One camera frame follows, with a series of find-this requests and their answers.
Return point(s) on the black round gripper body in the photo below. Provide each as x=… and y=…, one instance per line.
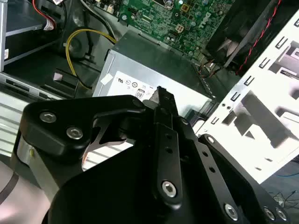
x=105, y=198

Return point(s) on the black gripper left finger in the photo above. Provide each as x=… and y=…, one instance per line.
x=53, y=135

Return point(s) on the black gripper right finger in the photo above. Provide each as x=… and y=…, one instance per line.
x=233, y=177

